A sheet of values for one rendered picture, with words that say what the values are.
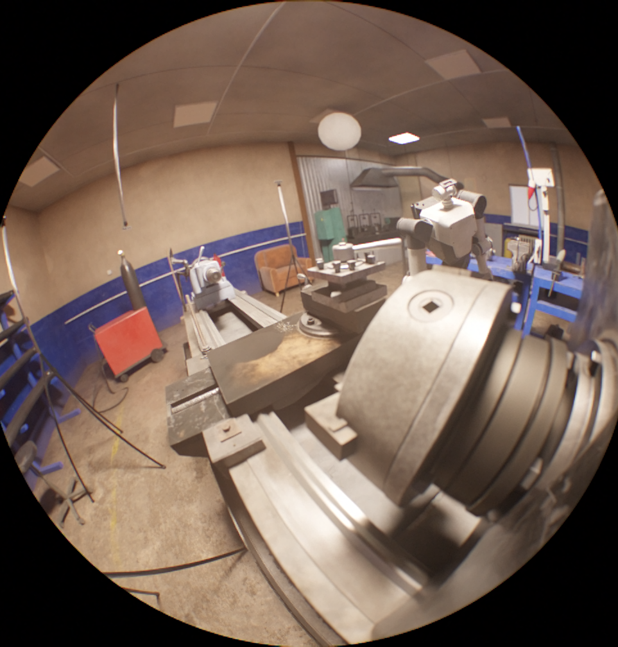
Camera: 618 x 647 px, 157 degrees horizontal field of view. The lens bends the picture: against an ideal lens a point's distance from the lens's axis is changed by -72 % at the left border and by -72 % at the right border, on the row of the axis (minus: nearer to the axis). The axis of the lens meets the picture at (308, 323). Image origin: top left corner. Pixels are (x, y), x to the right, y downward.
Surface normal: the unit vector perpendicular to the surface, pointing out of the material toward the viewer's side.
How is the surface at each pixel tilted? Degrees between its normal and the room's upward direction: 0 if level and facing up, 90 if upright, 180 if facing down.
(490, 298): 10
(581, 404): 23
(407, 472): 72
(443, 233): 108
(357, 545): 48
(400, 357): 41
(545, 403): 32
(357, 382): 55
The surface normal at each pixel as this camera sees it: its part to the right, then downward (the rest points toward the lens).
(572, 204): -0.82, 0.37
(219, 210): 0.54, 0.28
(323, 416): -0.04, -0.94
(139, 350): 0.79, 0.13
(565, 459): -0.73, -0.32
